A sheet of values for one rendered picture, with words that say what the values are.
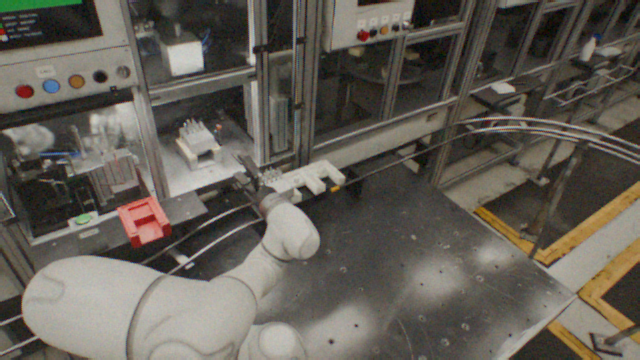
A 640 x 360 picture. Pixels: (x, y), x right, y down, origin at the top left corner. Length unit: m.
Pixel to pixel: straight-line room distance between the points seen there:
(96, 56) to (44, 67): 0.12
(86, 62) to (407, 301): 1.28
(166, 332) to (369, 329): 1.01
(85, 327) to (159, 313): 0.10
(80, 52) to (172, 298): 0.83
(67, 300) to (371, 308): 1.10
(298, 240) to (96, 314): 0.57
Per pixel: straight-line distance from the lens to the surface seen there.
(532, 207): 3.35
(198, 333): 0.58
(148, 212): 1.51
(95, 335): 0.65
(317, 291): 1.57
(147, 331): 0.62
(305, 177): 1.70
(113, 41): 1.29
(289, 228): 1.09
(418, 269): 1.70
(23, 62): 1.28
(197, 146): 1.67
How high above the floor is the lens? 1.96
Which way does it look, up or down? 40 degrees down
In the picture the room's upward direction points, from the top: 5 degrees clockwise
